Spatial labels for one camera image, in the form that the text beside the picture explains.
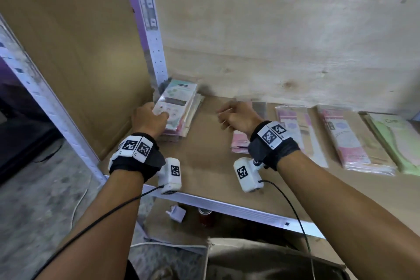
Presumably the person's left hand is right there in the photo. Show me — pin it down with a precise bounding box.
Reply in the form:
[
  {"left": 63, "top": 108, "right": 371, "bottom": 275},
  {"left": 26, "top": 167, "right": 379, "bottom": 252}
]
[{"left": 131, "top": 102, "right": 170, "bottom": 139}]

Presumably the person's right hand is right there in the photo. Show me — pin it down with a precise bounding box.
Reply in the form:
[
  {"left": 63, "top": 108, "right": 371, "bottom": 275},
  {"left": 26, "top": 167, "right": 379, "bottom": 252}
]
[{"left": 216, "top": 101, "right": 264, "bottom": 133}]

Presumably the white and teal packet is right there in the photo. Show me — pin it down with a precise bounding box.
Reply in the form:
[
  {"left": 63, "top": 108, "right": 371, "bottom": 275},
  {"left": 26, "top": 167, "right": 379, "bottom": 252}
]
[{"left": 152, "top": 79, "right": 198, "bottom": 126}]

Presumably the person's right forearm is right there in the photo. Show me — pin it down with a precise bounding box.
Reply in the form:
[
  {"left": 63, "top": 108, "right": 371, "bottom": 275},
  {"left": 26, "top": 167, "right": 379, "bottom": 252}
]
[{"left": 277, "top": 150, "right": 420, "bottom": 280}]

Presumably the person's left forearm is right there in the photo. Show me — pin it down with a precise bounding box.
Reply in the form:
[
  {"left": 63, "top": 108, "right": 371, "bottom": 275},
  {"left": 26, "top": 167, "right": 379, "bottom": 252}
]
[{"left": 34, "top": 166, "right": 155, "bottom": 280}]

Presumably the stack of pastel packets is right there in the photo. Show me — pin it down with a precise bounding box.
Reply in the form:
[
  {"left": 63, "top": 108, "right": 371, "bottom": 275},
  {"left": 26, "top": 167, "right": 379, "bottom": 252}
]
[{"left": 152, "top": 76, "right": 205, "bottom": 142}]

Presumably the clear plastic packet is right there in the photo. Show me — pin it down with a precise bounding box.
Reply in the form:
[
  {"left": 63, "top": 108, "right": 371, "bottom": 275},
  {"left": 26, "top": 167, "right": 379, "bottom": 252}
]
[{"left": 234, "top": 95, "right": 268, "bottom": 120}]

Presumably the black wristband with marker tags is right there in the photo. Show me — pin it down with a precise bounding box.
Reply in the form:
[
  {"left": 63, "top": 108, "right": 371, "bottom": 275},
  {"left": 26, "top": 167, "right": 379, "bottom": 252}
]
[
  {"left": 247, "top": 121, "right": 301, "bottom": 171},
  {"left": 108, "top": 132, "right": 166, "bottom": 182}
]

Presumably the pink and white packet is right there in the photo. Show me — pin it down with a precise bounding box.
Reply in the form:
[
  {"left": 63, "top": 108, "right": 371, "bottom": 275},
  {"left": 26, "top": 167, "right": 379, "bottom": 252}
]
[{"left": 275, "top": 105, "right": 329, "bottom": 169}]

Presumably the white power adapter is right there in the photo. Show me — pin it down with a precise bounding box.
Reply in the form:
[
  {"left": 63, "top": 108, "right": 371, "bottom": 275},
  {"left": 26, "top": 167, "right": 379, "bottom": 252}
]
[{"left": 165, "top": 204, "right": 187, "bottom": 223}]

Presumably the grey label sticker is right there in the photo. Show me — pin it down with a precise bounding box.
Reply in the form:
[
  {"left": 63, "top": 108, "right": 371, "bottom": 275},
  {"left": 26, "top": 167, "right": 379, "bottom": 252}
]
[{"left": 139, "top": 0, "right": 159, "bottom": 32}]

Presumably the red can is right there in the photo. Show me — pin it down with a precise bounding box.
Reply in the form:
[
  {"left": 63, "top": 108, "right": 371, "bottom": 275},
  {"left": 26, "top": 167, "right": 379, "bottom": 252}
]
[{"left": 198, "top": 208, "right": 214, "bottom": 227}]

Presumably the pink and brown packet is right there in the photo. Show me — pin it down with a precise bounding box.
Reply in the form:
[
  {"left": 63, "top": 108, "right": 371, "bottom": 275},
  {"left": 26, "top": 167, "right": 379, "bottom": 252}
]
[{"left": 317, "top": 104, "right": 397, "bottom": 176}]

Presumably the brown cardboard box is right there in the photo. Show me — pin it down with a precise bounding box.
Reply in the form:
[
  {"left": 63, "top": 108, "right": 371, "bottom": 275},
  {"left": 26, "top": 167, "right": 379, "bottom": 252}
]
[{"left": 207, "top": 237, "right": 350, "bottom": 280}]

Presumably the green packet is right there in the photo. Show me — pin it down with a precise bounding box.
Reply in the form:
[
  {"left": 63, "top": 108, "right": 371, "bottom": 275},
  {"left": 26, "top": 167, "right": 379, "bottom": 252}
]
[{"left": 364, "top": 112, "right": 420, "bottom": 177}]

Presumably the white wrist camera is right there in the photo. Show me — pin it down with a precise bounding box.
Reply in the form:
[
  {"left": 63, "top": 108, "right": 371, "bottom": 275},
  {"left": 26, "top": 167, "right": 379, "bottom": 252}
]
[
  {"left": 233, "top": 157, "right": 264, "bottom": 193},
  {"left": 157, "top": 157, "right": 182, "bottom": 195}
]

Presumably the white perforated shelf post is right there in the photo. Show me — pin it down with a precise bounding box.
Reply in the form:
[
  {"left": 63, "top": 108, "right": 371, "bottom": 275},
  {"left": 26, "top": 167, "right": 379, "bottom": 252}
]
[{"left": 121, "top": 0, "right": 169, "bottom": 88}]

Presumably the white metal shelf rail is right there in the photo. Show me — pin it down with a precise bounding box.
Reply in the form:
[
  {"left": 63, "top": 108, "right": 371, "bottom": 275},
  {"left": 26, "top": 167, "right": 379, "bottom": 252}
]
[{"left": 105, "top": 175, "right": 325, "bottom": 239}]

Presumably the white metal shelf post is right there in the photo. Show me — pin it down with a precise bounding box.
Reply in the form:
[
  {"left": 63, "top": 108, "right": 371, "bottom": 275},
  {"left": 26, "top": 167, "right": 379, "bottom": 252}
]
[{"left": 0, "top": 14, "right": 107, "bottom": 185}]

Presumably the black camera cable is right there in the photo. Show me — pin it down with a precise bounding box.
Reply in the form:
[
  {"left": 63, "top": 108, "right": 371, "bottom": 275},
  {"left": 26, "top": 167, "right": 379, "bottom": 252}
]
[
  {"left": 259, "top": 180, "right": 316, "bottom": 280},
  {"left": 31, "top": 185, "right": 165, "bottom": 280}
]

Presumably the white cable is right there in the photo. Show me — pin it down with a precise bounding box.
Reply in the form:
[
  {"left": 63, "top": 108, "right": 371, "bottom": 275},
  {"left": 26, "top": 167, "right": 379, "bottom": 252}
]
[{"left": 70, "top": 188, "right": 89, "bottom": 229}]

